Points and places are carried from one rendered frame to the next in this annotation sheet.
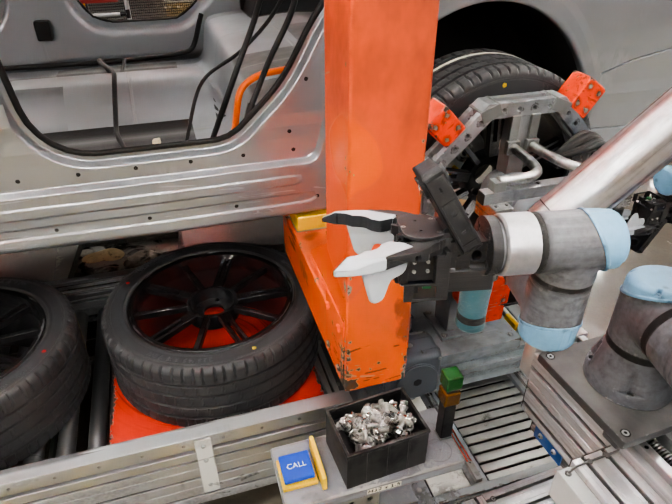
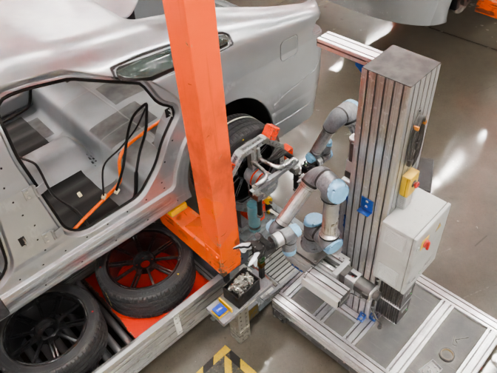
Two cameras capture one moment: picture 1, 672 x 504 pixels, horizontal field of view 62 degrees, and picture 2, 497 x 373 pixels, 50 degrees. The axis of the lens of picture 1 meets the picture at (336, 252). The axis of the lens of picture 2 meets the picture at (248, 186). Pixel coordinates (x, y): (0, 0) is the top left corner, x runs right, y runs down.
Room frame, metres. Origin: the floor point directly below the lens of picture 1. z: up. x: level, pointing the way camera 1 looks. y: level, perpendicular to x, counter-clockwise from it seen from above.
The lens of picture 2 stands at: (-1.01, 0.60, 3.33)
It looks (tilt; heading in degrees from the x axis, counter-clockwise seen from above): 44 degrees down; 337
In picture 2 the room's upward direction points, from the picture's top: 4 degrees counter-clockwise
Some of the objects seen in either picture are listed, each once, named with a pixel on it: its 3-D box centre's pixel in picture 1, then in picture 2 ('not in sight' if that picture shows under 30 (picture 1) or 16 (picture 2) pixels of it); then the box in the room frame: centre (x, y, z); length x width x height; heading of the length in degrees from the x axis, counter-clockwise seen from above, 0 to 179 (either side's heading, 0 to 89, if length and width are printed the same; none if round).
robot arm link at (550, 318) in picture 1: (548, 297); (287, 243); (0.59, -0.28, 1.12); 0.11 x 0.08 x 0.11; 6
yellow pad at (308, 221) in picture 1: (312, 212); (173, 205); (1.55, 0.07, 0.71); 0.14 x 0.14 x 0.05; 17
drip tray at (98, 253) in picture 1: (126, 259); not in sight; (2.30, 1.04, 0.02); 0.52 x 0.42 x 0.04; 101
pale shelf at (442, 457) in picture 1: (366, 458); (239, 296); (0.84, -0.07, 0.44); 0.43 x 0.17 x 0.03; 107
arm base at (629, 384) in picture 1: (635, 358); (313, 237); (0.73, -0.53, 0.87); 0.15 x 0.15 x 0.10
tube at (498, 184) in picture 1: (508, 152); (254, 170); (1.27, -0.42, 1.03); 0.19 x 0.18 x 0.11; 17
